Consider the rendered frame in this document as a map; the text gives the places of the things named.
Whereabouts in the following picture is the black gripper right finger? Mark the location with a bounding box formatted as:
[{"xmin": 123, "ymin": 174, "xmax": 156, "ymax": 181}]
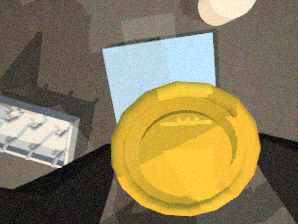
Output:
[{"xmin": 257, "ymin": 133, "xmax": 298, "ymax": 224}]

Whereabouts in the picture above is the yellow plate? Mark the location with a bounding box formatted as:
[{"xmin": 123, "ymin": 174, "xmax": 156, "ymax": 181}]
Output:
[{"xmin": 111, "ymin": 81, "xmax": 260, "ymax": 216}]

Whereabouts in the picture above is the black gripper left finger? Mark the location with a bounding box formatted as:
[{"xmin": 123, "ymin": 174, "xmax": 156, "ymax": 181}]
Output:
[{"xmin": 0, "ymin": 144, "xmax": 114, "ymax": 224}]

